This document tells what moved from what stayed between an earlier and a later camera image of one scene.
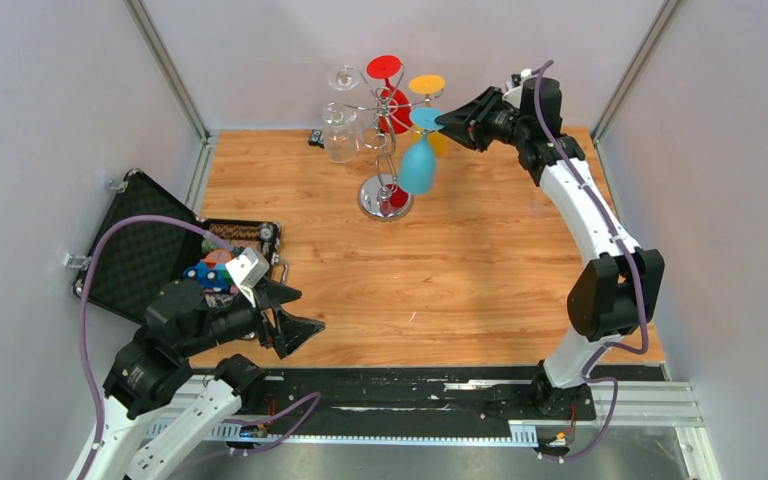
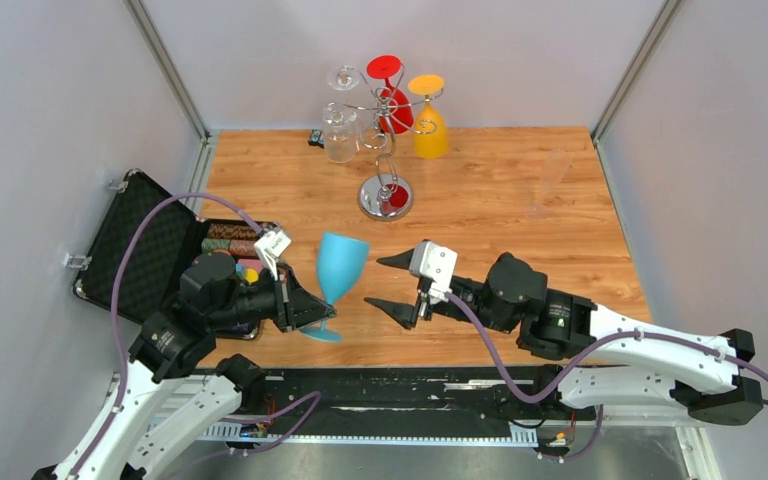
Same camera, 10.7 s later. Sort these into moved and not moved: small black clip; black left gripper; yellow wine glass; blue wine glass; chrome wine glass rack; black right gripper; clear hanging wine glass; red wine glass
Moved: blue wine glass; black right gripper; black left gripper
Not moved: red wine glass; chrome wine glass rack; clear hanging wine glass; yellow wine glass; small black clip
